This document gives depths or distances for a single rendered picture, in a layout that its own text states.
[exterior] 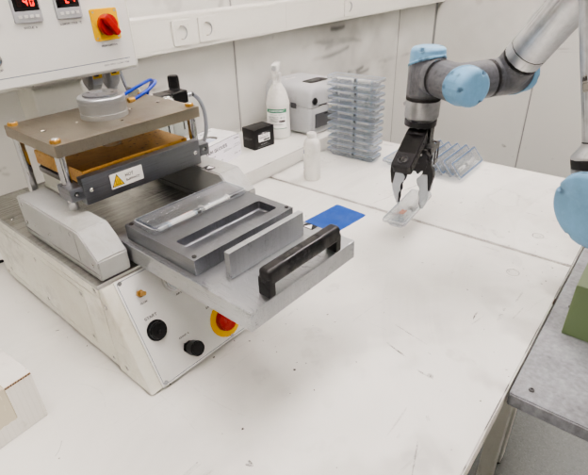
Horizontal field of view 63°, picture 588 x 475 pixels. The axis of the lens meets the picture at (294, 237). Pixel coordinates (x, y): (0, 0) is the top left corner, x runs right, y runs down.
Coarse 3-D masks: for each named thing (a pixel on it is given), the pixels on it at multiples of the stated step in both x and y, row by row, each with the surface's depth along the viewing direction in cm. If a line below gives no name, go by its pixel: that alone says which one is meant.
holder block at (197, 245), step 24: (216, 216) 74; (240, 216) 76; (264, 216) 74; (144, 240) 70; (168, 240) 68; (192, 240) 70; (216, 240) 67; (240, 240) 69; (192, 264) 64; (216, 264) 66
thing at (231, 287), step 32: (288, 224) 69; (128, 256) 74; (160, 256) 69; (224, 256) 62; (256, 256) 66; (320, 256) 68; (352, 256) 72; (192, 288) 64; (224, 288) 62; (256, 288) 61; (288, 288) 62; (256, 320) 59
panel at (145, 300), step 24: (120, 288) 72; (144, 288) 75; (144, 312) 74; (168, 312) 77; (192, 312) 80; (216, 312) 83; (144, 336) 74; (168, 336) 77; (192, 336) 80; (216, 336) 83; (168, 360) 76; (192, 360) 79; (168, 384) 76
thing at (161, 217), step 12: (204, 192) 80; (216, 192) 79; (228, 192) 79; (180, 204) 76; (192, 204) 76; (204, 204) 76; (144, 216) 73; (156, 216) 73; (168, 216) 72; (180, 216) 72; (156, 228) 69
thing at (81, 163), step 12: (156, 132) 91; (168, 132) 91; (108, 144) 84; (120, 144) 85; (132, 144) 85; (144, 144) 85; (156, 144) 85; (168, 144) 85; (36, 156) 85; (48, 156) 81; (72, 156) 80; (84, 156) 80; (96, 156) 80; (108, 156) 80; (120, 156) 80; (132, 156) 80; (48, 168) 84; (72, 168) 76; (84, 168) 76; (96, 168) 76
